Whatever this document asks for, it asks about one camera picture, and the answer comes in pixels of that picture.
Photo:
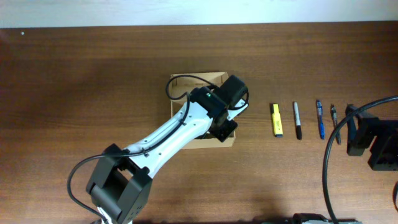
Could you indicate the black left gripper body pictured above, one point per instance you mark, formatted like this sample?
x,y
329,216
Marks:
x,y
225,131

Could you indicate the yellow highlighter marker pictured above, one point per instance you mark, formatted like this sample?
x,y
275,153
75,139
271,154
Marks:
x,y
277,122

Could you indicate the grey black permanent marker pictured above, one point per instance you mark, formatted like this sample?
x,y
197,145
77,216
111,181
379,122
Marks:
x,y
297,121

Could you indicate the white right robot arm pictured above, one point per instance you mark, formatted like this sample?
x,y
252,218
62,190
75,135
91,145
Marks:
x,y
366,131

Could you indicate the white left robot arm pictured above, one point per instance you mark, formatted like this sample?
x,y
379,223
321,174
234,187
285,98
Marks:
x,y
120,183

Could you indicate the brown cardboard box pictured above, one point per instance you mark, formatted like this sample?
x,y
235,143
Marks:
x,y
181,85

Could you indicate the blue ballpoint pen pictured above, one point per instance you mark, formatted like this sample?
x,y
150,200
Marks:
x,y
320,119

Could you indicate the black ballpoint pen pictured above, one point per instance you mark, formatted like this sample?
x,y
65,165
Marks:
x,y
335,122

